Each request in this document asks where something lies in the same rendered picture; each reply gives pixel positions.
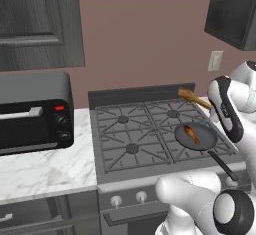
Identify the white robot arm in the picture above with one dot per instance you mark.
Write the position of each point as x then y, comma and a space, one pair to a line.
186, 195

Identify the wooden spatula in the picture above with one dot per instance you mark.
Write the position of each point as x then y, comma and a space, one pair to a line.
190, 96

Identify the brown chicken drumstick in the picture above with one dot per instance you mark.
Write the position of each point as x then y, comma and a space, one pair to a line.
192, 134

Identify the grey gas stove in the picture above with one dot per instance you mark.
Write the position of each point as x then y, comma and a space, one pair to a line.
133, 135

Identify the black toaster oven knob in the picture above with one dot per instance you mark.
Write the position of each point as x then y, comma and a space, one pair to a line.
64, 135
61, 119

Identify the dark grey frying pan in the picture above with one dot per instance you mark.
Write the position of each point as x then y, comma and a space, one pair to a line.
203, 137

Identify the white stove knob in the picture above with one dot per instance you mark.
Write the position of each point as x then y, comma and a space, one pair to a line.
141, 197
116, 201
230, 181

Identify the black toaster oven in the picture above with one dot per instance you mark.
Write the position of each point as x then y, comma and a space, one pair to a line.
33, 112

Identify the dark grey cupboard door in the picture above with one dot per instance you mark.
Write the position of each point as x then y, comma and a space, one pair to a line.
40, 22

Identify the dark grey drawer front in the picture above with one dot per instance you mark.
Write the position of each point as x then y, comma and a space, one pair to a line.
33, 217

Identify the beige wall socket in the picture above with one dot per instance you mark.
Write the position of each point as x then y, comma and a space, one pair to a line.
215, 61

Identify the dark wall cupboard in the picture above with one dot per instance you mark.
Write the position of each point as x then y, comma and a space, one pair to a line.
233, 22

